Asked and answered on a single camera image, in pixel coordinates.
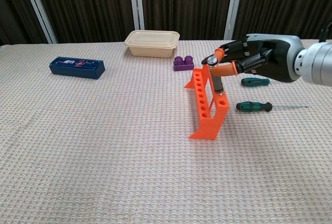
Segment beige lidded container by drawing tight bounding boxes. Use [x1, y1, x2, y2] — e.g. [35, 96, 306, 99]
[124, 30, 181, 59]

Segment small green screwdriver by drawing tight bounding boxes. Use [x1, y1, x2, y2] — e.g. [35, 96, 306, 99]
[241, 77, 271, 87]

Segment purple building block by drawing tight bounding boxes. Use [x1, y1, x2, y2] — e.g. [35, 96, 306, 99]
[173, 55, 195, 73]

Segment orange tool holder rack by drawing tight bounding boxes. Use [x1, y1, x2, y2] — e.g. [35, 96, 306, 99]
[184, 67, 231, 141]

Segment silver screwdriver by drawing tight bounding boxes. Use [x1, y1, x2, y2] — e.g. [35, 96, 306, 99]
[206, 55, 226, 112]

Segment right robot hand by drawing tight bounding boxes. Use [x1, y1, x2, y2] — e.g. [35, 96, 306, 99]
[201, 33, 304, 83]

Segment white partition frame post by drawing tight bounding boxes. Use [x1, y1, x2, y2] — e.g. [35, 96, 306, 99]
[129, 0, 145, 31]
[223, 0, 245, 40]
[20, 0, 58, 44]

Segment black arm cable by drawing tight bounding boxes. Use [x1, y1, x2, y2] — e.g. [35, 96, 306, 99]
[319, 21, 332, 44]

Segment dark blue printed box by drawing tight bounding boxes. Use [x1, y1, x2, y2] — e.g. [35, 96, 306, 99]
[49, 57, 106, 80]

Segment beige woven table cloth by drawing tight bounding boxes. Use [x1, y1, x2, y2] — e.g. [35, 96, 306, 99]
[0, 38, 332, 224]

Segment dark pleated curtain panel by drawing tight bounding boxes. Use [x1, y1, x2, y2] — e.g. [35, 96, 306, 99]
[140, 0, 236, 40]
[233, 0, 332, 40]
[31, 0, 137, 44]
[0, 0, 49, 46]

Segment large green black screwdriver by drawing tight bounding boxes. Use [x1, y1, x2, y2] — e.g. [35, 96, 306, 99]
[236, 101, 310, 113]

